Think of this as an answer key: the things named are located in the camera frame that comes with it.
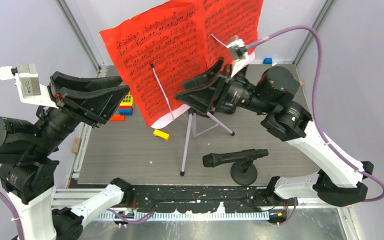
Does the lilac tripod music stand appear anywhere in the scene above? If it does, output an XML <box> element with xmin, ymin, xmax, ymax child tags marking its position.
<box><xmin>148</xmin><ymin>33</ymin><xmax>256</xmax><ymax>177</ymax></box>

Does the red sheet music right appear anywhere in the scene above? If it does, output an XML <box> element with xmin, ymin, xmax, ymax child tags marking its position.
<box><xmin>202</xmin><ymin>0</ymin><xmax>263</xmax><ymax>67</ymax></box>

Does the yellow grid toy brick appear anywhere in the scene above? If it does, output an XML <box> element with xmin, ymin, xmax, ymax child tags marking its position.
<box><xmin>119</xmin><ymin>92</ymin><xmax>134</xmax><ymax>108</ymax></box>

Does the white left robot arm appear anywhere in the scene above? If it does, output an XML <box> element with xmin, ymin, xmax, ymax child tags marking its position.
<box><xmin>0</xmin><ymin>67</ymin><xmax>134</xmax><ymax>240</ymax></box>

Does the orange flat toy brick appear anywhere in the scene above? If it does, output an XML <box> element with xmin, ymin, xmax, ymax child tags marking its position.
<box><xmin>109</xmin><ymin>114</ymin><xmax>126</xmax><ymax>122</ymax></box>

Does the black microphone plain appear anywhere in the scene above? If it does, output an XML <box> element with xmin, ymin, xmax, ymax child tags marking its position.
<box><xmin>202</xmin><ymin>149</ymin><xmax>269</xmax><ymax>168</ymax></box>

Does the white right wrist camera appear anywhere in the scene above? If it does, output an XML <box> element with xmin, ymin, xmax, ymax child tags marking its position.
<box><xmin>226</xmin><ymin>35</ymin><xmax>255</xmax><ymax>78</ymax></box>

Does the red toy brick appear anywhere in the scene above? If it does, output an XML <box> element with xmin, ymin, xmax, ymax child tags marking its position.
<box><xmin>119</xmin><ymin>106</ymin><xmax>133</xmax><ymax>110</ymax></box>

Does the small blue block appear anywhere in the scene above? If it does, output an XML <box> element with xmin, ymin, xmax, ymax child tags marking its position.
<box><xmin>263</xmin><ymin>57</ymin><xmax>273</xmax><ymax>65</ymax></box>

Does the red sheet music left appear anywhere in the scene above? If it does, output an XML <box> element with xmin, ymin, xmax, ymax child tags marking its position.
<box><xmin>100</xmin><ymin>0</ymin><xmax>207</xmax><ymax>129</ymax></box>

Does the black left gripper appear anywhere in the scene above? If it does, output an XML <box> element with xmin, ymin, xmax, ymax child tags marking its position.
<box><xmin>32</xmin><ymin>68</ymin><xmax>132</xmax><ymax>153</ymax></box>

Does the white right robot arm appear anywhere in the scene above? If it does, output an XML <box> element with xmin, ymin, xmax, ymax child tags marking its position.
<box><xmin>175</xmin><ymin>58</ymin><xmax>374</xmax><ymax>207</ymax></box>

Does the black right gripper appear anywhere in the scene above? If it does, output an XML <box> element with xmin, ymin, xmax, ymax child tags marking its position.
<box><xmin>174</xmin><ymin>56</ymin><xmax>272</xmax><ymax>115</ymax></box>

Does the wooden block on rail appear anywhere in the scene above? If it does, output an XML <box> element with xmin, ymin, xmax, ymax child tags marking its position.
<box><xmin>72</xmin><ymin>137</ymin><xmax>82</xmax><ymax>155</ymax></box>

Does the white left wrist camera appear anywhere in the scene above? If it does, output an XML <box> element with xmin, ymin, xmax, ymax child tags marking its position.
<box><xmin>0</xmin><ymin>63</ymin><xmax>58</xmax><ymax>109</ymax></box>

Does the small yellow block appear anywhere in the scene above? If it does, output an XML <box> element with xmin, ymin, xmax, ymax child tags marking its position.
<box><xmin>153</xmin><ymin>129</ymin><xmax>170</xmax><ymax>141</ymax></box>

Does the red sheet music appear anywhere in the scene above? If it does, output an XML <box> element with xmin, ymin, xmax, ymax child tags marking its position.
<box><xmin>100</xmin><ymin>0</ymin><xmax>207</xmax><ymax>129</ymax></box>
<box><xmin>202</xmin><ymin>0</ymin><xmax>263</xmax><ymax>67</ymax></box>

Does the blue toy brick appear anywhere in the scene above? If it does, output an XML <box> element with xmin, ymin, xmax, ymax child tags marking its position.
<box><xmin>118</xmin><ymin>107</ymin><xmax>133</xmax><ymax>116</ymax></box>

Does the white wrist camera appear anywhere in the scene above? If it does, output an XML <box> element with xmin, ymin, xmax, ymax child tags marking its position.
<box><xmin>226</xmin><ymin>35</ymin><xmax>255</xmax><ymax>78</ymax></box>
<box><xmin>0</xmin><ymin>63</ymin><xmax>58</xmax><ymax>109</ymax></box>

